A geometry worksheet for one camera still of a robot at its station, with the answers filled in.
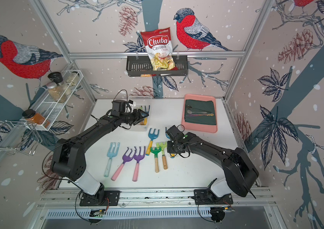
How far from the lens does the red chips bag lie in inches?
32.7

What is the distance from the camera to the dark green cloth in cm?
107

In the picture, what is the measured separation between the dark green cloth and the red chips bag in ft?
1.31

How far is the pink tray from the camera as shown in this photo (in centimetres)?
106
